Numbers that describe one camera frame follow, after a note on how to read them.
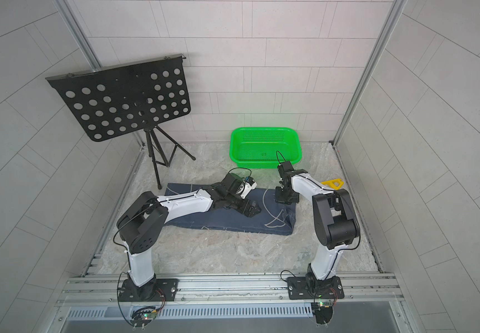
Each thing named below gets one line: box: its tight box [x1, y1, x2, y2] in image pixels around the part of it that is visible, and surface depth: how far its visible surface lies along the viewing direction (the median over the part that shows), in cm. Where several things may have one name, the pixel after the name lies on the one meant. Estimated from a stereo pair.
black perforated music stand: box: [45, 54, 196, 191], surface depth 76 cm
